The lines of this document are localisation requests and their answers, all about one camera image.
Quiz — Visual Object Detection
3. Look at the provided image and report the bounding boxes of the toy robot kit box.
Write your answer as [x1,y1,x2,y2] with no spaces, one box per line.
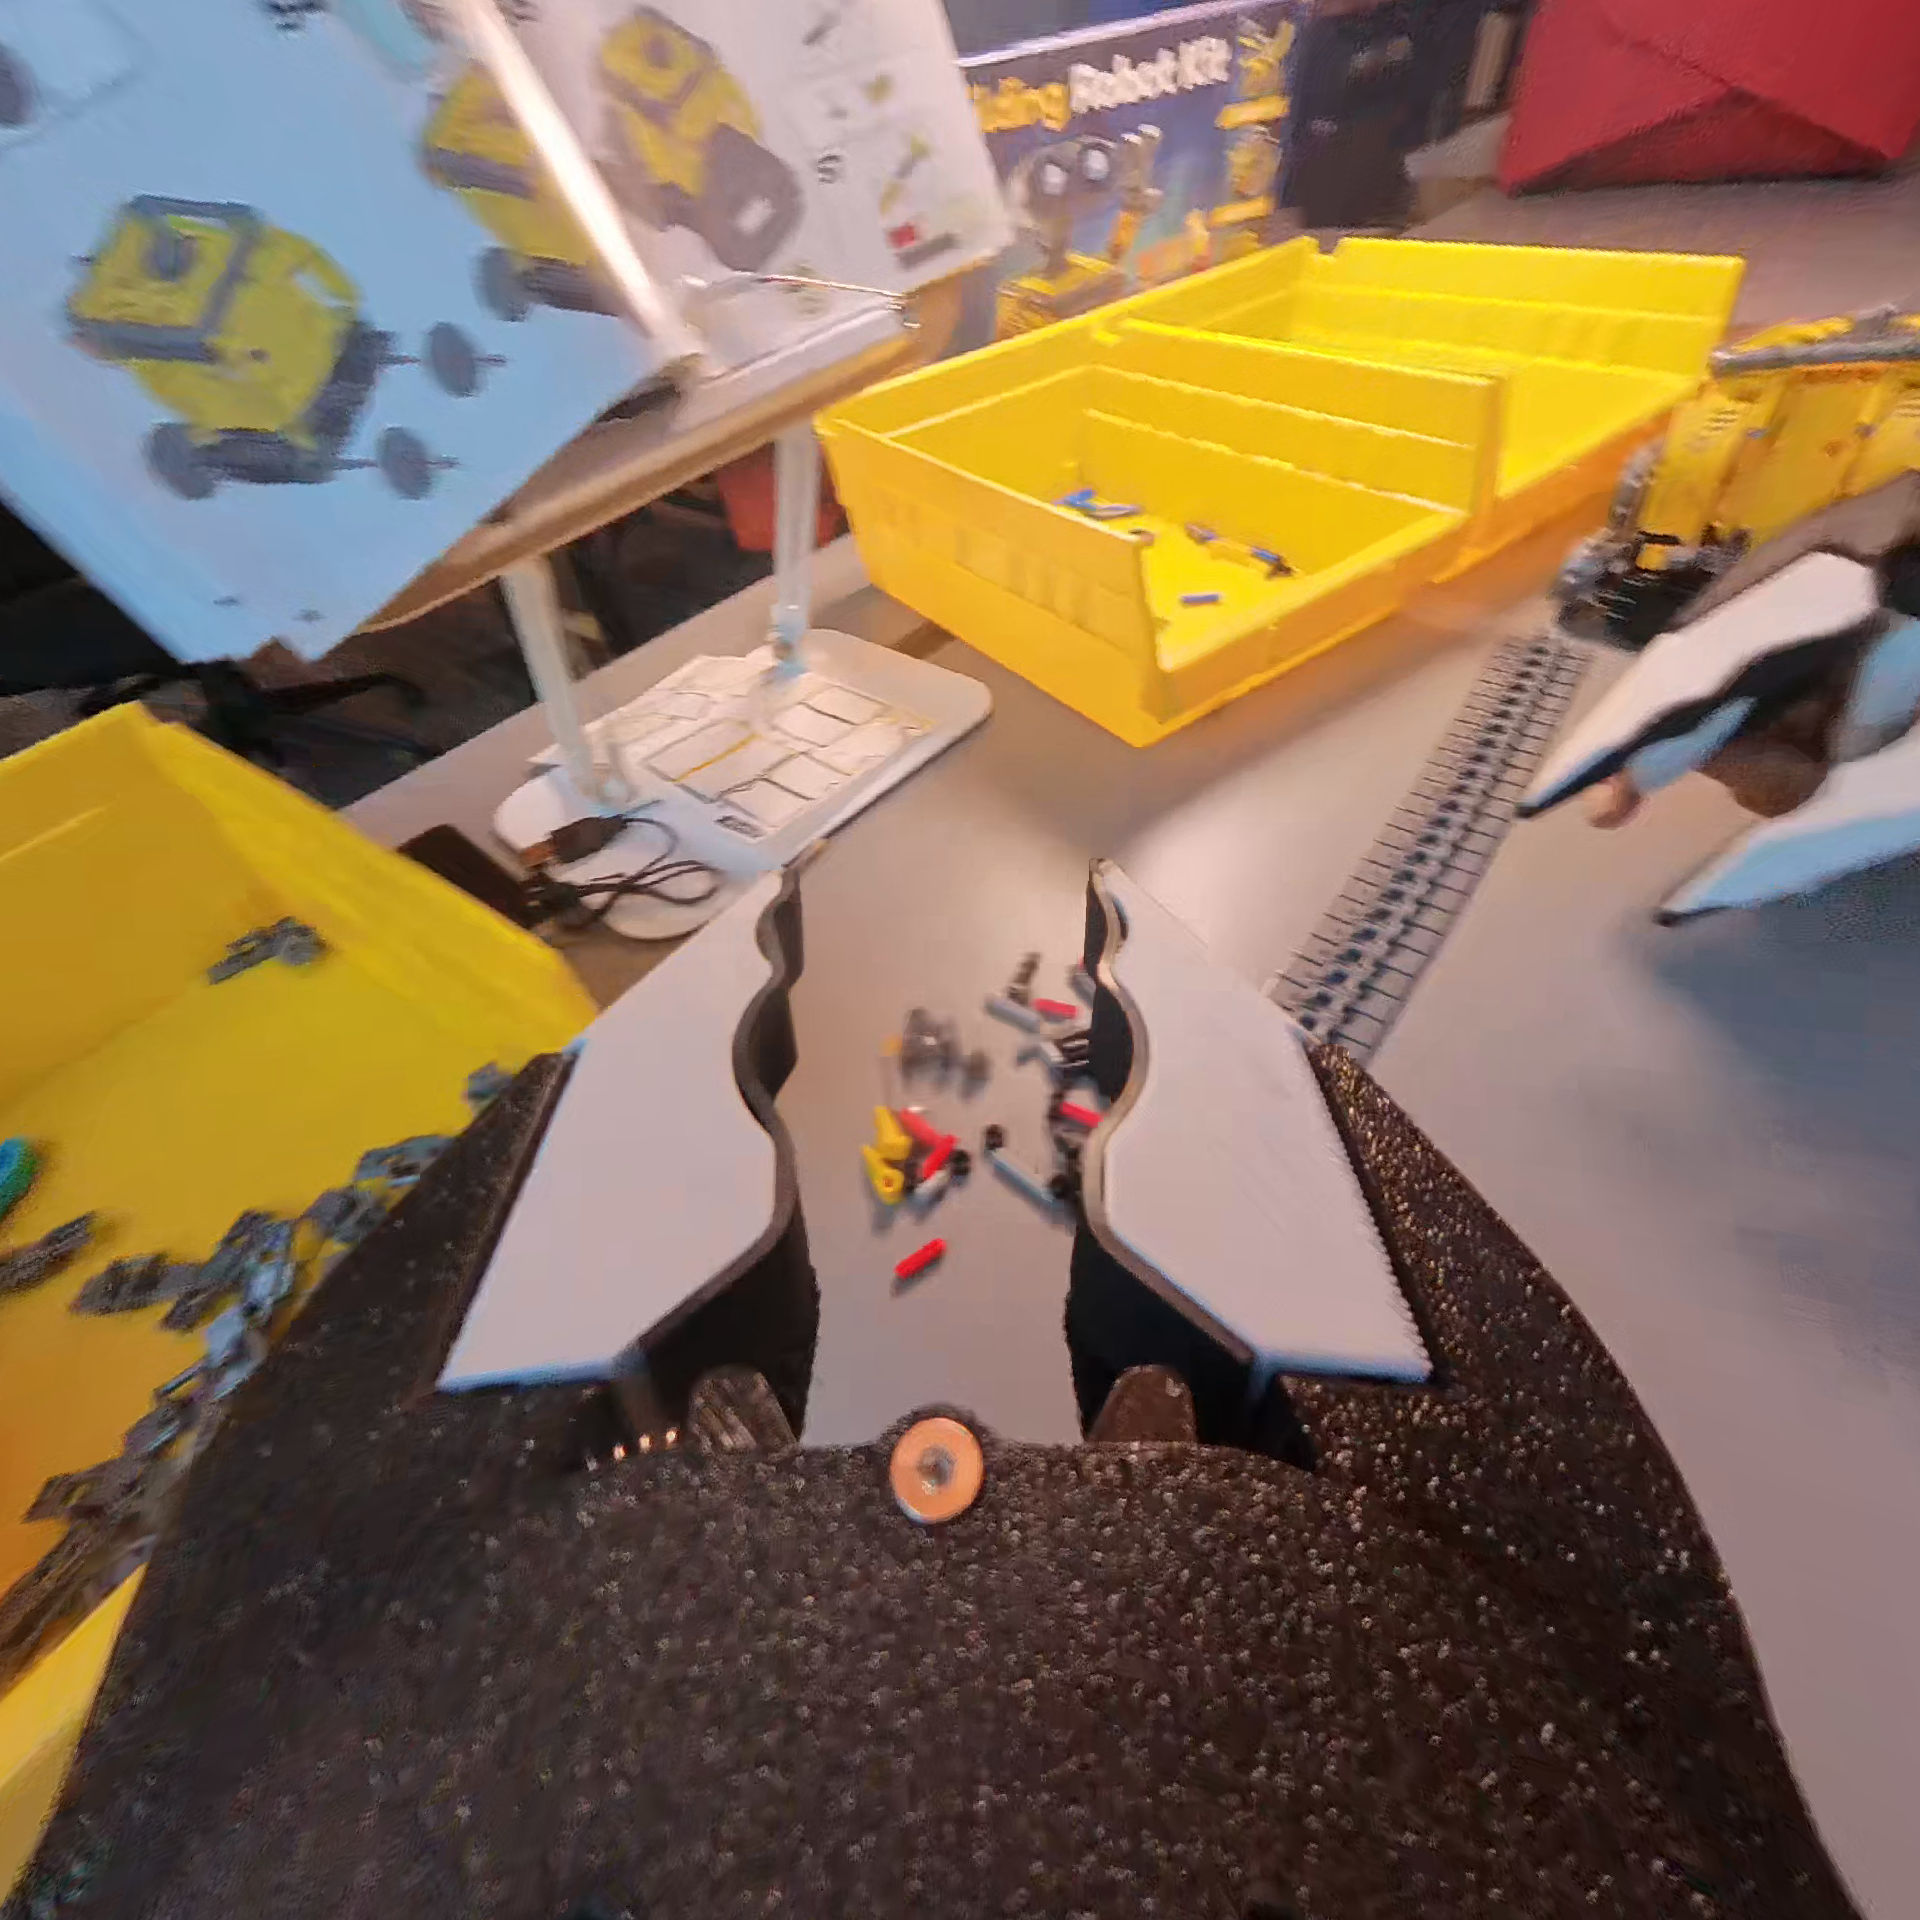
[959,0,1308,346]

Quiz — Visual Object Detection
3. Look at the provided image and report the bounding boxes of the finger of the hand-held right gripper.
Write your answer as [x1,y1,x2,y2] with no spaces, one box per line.
[1655,750,1920,926]
[1511,549,1888,823]

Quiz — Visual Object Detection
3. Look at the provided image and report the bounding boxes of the small blue toy pieces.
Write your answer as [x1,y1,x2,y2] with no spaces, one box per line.
[1048,486,1298,607]

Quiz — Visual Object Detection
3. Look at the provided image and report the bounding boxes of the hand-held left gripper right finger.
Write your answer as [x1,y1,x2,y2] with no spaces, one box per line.
[1064,855,1438,1449]

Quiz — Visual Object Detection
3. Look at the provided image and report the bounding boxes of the red fabric object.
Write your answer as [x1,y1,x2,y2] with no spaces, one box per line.
[1499,0,1920,197]

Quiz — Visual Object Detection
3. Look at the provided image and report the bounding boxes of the grey toy track chain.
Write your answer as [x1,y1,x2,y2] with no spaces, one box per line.
[1266,631,1594,1058]

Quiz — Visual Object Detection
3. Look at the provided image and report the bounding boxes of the toy instruction booklet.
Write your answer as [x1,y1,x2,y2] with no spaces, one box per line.
[0,0,1011,663]

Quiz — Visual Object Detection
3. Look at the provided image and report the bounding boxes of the orange container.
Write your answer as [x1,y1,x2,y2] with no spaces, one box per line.
[717,433,842,549]

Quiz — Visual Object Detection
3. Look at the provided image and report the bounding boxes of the grey desk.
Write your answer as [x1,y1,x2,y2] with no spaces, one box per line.
[335,194,1920,1920]

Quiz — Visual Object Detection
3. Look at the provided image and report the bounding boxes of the yellow plastic bin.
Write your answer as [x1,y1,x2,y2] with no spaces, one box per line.
[0,702,599,1833]

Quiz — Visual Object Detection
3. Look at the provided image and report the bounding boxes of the person's right hand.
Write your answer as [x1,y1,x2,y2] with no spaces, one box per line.
[1587,702,1855,832]

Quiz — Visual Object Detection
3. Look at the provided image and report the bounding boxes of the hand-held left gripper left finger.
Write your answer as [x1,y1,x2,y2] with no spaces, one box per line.
[435,864,822,1449]

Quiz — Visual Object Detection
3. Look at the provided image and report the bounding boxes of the sticker sheet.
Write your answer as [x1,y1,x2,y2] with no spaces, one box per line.
[563,680,932,841]

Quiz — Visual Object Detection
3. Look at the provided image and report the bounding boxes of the pile of grey track links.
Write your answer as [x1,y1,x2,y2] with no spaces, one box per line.
[0,918,518,1652]

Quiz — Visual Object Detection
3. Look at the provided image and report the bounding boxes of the yellow toy robot vehicle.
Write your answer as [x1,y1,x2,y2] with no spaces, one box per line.
[1552,306,1920,647]

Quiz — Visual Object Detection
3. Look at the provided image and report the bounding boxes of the pile of small toy pins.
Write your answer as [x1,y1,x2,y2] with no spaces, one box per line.
[856,951,1112,1285]

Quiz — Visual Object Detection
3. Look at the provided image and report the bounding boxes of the yellow divided parts bin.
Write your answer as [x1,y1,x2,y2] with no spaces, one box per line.
[816,317,1502,750]

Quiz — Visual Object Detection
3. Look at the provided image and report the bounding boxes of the black cable with adapter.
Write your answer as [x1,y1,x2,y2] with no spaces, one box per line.
[397,809,730,933]

